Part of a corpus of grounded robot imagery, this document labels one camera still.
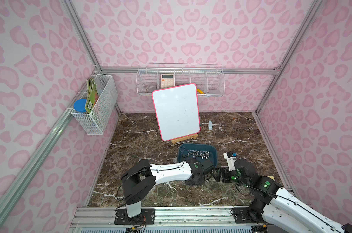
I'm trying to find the pink calculator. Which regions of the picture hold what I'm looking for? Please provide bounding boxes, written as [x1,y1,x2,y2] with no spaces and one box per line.
[160,73,175,89]

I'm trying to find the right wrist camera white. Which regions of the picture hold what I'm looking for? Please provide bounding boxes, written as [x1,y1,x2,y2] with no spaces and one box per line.
[223,151,237,171]

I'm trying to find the white mesh side basket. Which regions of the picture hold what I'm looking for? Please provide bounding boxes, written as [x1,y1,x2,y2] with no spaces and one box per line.
[72,74,118,136]

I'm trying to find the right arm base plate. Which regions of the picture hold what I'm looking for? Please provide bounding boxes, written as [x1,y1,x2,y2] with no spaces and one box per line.
[230,207,268,224]

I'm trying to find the pile of wing nuts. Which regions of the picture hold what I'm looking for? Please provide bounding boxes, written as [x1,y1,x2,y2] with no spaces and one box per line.
[184,150,210,160]

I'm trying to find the metal bowl in basket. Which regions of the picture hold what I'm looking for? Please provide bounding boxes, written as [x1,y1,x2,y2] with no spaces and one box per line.
[146,84,157,93]

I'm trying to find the wooden easel stand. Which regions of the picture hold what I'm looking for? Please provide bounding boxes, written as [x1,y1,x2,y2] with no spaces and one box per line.
[171,134,198,145]

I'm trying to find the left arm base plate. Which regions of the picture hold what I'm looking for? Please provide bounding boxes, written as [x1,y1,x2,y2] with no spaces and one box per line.
[114,208,156,225]

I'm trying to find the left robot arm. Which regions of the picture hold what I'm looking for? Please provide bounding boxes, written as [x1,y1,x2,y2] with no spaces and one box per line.
[121,158,215,218]

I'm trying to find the white wire wall basket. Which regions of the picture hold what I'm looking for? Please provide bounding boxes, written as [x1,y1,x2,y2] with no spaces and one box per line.
[136,65,225,97]

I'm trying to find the pink framed whiteboard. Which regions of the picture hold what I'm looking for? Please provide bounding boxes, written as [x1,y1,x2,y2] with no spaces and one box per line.
[152,83,201,141]

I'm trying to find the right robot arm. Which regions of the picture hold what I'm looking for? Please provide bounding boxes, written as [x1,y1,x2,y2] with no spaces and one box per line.
[216,151,352,233]

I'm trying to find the teal plastic storage box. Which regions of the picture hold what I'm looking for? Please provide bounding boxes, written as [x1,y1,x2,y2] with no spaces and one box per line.
[177,143,218,167]

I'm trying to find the green paper packets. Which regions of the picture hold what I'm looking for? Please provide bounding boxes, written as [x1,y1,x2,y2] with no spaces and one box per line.
[85,78,99,114]

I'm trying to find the blue round lid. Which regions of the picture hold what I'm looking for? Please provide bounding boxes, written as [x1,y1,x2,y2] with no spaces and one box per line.
[74,99,87,113]

